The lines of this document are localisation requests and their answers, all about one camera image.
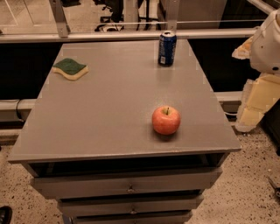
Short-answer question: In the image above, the top grey drawer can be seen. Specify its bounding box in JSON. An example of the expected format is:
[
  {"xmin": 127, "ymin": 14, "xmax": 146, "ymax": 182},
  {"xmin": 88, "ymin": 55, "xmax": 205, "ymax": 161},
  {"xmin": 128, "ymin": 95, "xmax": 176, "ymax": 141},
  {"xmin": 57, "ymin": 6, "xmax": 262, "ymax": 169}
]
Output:
[{"xmin": 31, "ymin": 167, "xmax": 222, "ymax": 199}]

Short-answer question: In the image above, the black office chair base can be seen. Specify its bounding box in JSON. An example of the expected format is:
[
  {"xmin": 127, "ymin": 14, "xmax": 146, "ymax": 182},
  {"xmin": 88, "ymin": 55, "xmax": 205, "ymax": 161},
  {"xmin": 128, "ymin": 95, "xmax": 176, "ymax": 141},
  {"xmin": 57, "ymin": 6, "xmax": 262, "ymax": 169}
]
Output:
[{"xmin": 93, "ymin": 0, "xmax": 125, "ymax": 32}]

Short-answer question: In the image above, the red apple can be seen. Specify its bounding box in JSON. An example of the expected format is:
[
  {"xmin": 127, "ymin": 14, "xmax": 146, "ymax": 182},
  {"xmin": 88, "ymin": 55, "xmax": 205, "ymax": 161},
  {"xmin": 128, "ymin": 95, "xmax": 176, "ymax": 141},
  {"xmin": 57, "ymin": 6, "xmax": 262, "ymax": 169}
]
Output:
[{"xmin": 151, "ymin": 106, "xmax": 181, "ymax": 135}]

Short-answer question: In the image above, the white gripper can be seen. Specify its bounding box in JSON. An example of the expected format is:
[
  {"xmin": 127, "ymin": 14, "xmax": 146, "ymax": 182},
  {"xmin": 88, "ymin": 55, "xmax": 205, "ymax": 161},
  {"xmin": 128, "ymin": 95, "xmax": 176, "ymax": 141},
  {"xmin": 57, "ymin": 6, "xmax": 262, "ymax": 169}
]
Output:
[{"xmin": 232, "ymin": 9, "xmax": 280, "ymax": 132}]

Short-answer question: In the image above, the grey drawer cabinet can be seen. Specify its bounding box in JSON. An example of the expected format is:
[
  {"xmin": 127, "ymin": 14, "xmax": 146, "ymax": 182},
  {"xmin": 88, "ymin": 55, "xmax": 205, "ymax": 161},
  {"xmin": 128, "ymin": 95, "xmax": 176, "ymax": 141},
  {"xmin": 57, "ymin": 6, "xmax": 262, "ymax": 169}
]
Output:
[{"xmin": 7, "ymin": 39, "xmax": 242, "ymax": 224}]

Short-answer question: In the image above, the white metal railing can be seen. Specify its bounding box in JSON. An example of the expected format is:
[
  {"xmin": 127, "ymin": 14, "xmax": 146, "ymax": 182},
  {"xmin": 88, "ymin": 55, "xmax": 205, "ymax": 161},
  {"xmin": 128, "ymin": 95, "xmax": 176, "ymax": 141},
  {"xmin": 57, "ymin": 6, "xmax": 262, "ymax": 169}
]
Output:
[{"xmin": 0, "ymin": 0, "xmax": 280, "ymax": 44}]

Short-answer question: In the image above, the middle grey drawer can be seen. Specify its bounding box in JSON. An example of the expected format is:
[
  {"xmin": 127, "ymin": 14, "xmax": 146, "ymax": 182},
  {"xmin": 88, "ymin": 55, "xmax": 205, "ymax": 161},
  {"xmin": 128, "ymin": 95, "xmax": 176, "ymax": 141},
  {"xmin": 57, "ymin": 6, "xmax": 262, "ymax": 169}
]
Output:
[{"xmin": 58, "ymin": 194, "xmax": 204, "ymax": 217}]

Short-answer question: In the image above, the black shoe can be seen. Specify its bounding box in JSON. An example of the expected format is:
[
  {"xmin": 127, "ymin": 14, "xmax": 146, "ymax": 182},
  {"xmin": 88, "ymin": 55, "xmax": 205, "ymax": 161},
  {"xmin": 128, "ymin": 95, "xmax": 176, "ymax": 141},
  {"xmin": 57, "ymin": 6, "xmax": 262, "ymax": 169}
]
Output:
[{"xmin": 0, "ymin": 206, "xmax": 12, "ymax": 224}]

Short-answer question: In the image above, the green and yellow sponge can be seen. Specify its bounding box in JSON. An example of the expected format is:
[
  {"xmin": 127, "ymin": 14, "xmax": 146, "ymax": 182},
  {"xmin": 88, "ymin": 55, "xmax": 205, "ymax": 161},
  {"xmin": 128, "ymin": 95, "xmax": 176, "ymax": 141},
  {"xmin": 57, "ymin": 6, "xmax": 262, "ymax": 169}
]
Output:
[{"xmin": 52, "ymin": 58, "xmax": 88, "ymax": 81}]

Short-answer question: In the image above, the blue pepsi can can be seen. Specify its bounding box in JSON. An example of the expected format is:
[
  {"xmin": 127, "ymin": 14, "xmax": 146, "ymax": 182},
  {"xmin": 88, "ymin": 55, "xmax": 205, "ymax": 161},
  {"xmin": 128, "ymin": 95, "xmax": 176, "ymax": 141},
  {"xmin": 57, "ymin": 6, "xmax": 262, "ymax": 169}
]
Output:
[{"xmin": 157, "ymin": 31, "xmax": 177, "ymax": 66}]

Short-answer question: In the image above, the bottom grey drawer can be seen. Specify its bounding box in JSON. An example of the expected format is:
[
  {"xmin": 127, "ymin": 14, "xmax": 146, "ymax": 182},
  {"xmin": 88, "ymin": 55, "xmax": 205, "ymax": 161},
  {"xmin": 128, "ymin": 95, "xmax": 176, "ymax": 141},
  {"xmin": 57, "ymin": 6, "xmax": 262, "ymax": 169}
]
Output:
[{"xmin": 73, "ymin": 211, "xmax": 192, "ymax": 224}]

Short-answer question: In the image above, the grey drawer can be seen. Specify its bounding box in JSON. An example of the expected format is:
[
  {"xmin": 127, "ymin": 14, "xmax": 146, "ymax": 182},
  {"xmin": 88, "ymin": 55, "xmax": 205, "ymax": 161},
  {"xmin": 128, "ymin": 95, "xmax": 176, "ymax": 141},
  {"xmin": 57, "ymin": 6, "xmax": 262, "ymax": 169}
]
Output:
[
  {"xmin": 73, "ymin": 211, "xmax": 192, "ymax": 224},
  {"xmin": 31, "ymin": 167, "xmax": 222, "ymax": 199},
  {"xmin": 58, "ymin": 194, "xmax": 204, "ymax": 217}
]

